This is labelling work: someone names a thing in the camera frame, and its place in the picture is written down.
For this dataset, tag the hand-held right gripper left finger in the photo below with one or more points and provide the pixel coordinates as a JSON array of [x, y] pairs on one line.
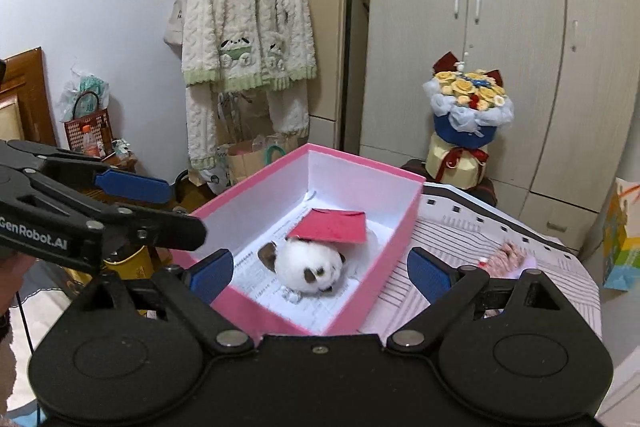
[[212, 274]]

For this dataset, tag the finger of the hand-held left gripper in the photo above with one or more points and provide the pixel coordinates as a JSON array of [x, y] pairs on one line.
[[160, 232], [135, 187]]

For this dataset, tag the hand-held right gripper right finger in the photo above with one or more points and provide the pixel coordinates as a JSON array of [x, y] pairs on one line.
[[430, 269]]

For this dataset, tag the pink cardboard box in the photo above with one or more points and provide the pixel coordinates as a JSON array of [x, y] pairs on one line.
[[385, 252]]

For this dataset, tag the fuzzy pink cloth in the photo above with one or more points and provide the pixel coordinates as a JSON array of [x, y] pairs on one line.
[[510, 254]]

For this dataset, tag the white brown-spotted plush toy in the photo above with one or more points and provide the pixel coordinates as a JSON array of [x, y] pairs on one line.
[[300, 264]]

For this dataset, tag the red envelope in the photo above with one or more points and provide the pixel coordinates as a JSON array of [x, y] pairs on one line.
[[330, 227]]

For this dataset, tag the yellow black container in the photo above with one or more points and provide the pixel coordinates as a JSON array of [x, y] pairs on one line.
[[125, 264]]

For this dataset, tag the striped white tablecloth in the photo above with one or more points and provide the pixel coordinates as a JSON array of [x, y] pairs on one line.
[[475, 227]]

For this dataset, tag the orange drink bottle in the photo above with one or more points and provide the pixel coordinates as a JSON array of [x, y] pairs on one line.
[[91, 142]]

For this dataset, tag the printed white paper sheet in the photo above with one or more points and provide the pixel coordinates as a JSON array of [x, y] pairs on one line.
[[280, 302]]

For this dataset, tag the checkered wicker basket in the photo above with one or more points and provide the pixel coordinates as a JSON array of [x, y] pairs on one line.
[[75, 134]]

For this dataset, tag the dark wooden stool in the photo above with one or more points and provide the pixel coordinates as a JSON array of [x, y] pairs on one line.
[[487, 192]]

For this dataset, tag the brown paper bag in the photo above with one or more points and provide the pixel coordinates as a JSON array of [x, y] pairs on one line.
[[245, 164]]

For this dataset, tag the green white plastic bag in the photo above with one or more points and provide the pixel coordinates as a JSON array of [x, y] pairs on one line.
[[90, 87]]

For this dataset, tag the brown wooden furniture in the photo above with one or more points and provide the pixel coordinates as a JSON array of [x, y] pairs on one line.
[[30, 72]]

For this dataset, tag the yellow flower bouquet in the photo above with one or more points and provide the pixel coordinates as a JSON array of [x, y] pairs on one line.
[[465, 107]]

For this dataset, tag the white tote bag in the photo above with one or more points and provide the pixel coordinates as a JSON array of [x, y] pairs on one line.
[[175, 22]]

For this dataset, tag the colourful paper gift bag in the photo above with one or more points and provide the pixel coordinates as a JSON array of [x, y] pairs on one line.
[[620, 247]]

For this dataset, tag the cream fleece robe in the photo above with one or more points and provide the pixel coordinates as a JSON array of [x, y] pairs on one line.
[[240, 7]]

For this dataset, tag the black clothes rack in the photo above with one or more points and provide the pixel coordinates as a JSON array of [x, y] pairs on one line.
[[348, 57]]

